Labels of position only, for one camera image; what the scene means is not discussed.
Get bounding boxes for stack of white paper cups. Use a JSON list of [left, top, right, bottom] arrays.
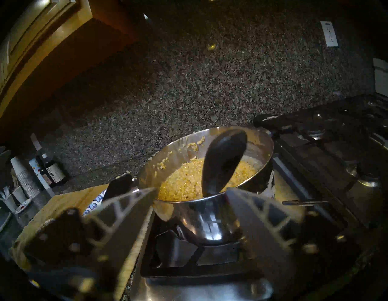
[[11, 156, 40, 198]]

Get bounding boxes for cooked oatmeal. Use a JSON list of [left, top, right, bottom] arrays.
[[158, 158, 258, 202]]

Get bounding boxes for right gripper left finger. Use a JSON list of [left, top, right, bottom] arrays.
[[83, 188, 156, 301]]

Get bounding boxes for metal spoon black handle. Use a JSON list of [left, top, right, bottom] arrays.
[[202, 129, 247, 198]]

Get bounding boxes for steel gas cooktop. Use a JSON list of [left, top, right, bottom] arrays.
[[130, 93, 388, 301]]

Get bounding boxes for white patterned canister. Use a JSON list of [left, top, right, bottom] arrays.
[[29, 158, 55, 198]]

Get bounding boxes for wooden wall cabinets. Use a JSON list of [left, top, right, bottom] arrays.
[[0, 0, 140, 146]]

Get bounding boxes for white toaster oven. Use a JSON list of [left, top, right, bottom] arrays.
[[373, 58, 388, 97]]

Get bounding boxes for stainless steel pot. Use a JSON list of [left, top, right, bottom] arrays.
[[103, 115, 282, 246]]

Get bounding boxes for white paper cup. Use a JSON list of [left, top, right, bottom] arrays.
[[13, 186, 28, 204]]

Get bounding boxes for paper cup with plastic forks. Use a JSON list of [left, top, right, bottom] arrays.
[[0, 190, 18, 213]]

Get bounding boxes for small white plate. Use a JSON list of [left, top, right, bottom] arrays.
[[15, 199, 32, 213]]

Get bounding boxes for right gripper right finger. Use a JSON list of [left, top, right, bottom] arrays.
[[226, 188, 305, 292]]

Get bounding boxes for soy sauce bottle white label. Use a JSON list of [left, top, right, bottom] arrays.
[[41, 153, 67, 186]]

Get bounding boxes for blue white paper bowl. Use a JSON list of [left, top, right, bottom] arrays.
[[83, 190, 107, 216]]

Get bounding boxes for white double wall outlet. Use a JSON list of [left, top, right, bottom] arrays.
[[321, 21, 338, 47]]

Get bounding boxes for yellow towel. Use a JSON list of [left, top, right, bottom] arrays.
[[9, 184, 152, 301]]

